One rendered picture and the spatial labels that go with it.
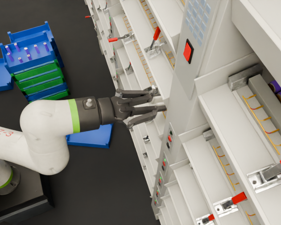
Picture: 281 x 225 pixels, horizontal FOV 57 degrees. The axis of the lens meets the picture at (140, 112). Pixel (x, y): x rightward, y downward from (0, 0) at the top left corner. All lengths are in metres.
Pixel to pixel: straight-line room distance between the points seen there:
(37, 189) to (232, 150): 1.17
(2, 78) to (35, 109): 1.73
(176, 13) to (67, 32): 2.08
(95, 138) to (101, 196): 0.40
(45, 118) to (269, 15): 0.53
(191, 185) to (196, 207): 0.06
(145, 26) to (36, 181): 0.98
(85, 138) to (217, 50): 1.59
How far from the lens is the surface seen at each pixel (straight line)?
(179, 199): 0.95
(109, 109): 0.70
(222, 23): 0.34
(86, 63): 2.28
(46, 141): 0.69
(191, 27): 0.40
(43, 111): 0.67
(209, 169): 0.59
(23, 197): 1.46
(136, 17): 0.86
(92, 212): 1.72
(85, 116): 0.68
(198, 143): 0.60
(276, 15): 0.29
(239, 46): 0.39
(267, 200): 0.40
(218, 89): 0.45
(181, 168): 0.78
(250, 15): 0.29
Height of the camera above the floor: 1.67
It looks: 59 degrees down
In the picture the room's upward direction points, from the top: straight up
